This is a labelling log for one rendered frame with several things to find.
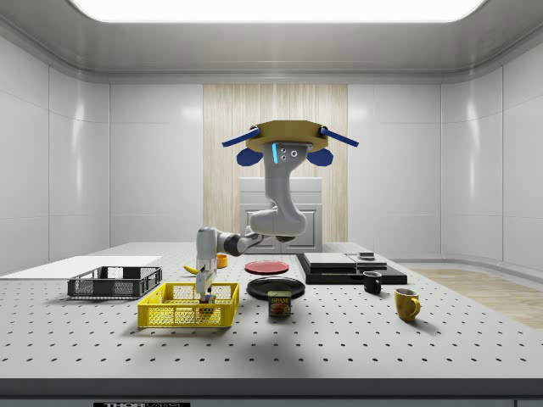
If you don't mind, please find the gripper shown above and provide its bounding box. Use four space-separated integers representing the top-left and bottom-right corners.
194 258 218 304

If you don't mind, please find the yellow basket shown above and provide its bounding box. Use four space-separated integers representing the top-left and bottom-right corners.
137 282 241 329

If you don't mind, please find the black plate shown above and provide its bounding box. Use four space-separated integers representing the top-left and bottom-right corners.
246 276 307 300

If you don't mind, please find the red plate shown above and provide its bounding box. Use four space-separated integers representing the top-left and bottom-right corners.
244 259 288 276

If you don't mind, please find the flat-sided can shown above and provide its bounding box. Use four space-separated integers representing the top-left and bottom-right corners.
266 290 294 318

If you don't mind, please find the dark grey basket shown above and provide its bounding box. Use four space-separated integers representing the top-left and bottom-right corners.
67 265 164 301

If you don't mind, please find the white board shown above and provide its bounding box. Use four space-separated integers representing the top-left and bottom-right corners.
0 254 164 281

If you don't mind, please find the black mug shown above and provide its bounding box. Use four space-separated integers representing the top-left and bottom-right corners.
361 270 383 295

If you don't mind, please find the yellow mug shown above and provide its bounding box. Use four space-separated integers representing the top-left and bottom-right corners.
394 287 423 322

